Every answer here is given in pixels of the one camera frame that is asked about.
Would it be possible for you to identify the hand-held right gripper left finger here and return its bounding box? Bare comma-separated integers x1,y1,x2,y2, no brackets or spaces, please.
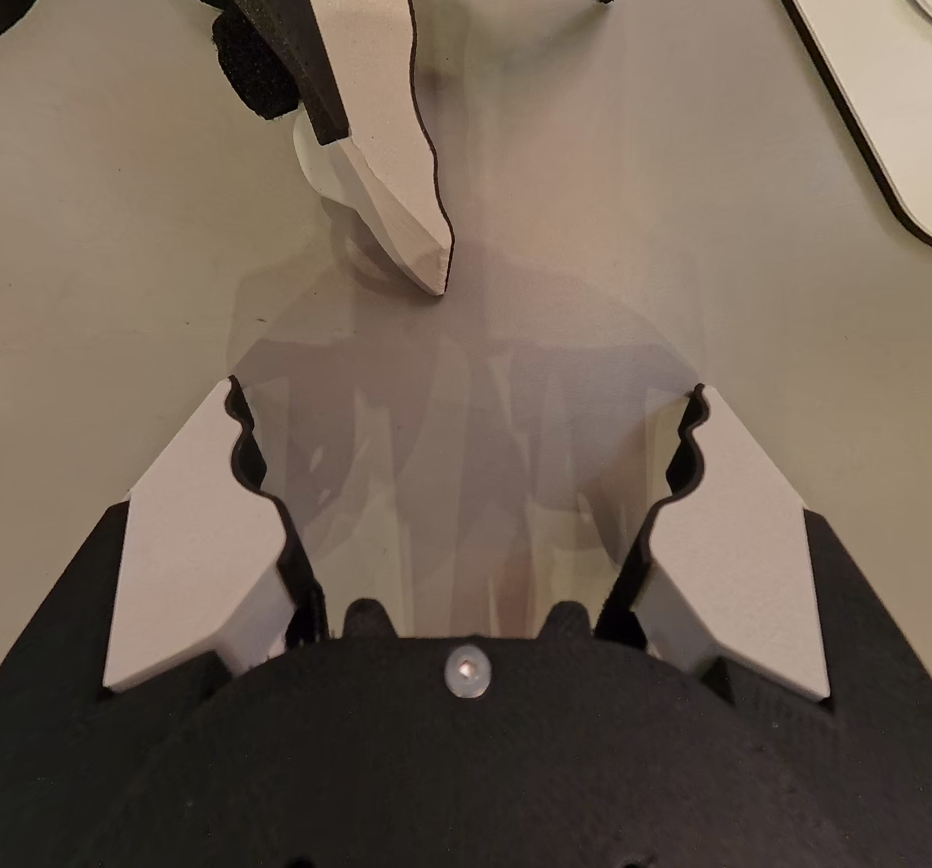
102,375,326,691

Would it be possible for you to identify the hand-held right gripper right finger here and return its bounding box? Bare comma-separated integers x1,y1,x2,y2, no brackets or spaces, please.
593,382,832,703

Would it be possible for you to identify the white placemat with black edge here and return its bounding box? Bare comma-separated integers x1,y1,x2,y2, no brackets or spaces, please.
750,0,932,245

